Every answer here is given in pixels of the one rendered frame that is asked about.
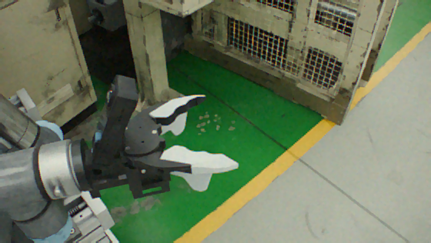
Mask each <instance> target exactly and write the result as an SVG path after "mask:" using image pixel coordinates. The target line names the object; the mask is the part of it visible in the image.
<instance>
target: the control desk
mask: <svg viewBox="0 0 431 243"><path fill-rule="evenodd" d="M21 88H25V90H26V91H27V93H28V95H29V97H30V98H31V99H32V101H33V102H34V105H35V106H36V108H37V110H38V113H39V114H40V116H41V117H42V120H43V121H47V122H50V123H53V124H55V125H57V126H58V127H60V129H61V131H62V134H63V136H64V135H66V134H68V132H70V131H71V130H72V129H73V128H75V127H76V126H78V125H79V124H80V123H82V122H83V121H84V120H86V119H87V118H88V117H89V116H90V115H93V114H94V113H95V112H97V111H98V109H97V107H96V104H95V102H96V101H97V98H96V96H95V95H96V93H95V91H94V88H93V86H92V81H91V79H90V76H89V71H88V69H87V66H86V62H85V59H84V55H83V52H82V47H81V45H80V41H79V38H78V34H77V31H76V27H75V23H74V21H73V17H72V12H71V9H70V6H69V2H68V0H0V93H1V94H2V95H3V96H4V97H5V98H9V97H11V96H13V95H17V94H16V91H18V90H20V89H21Z"/></svg>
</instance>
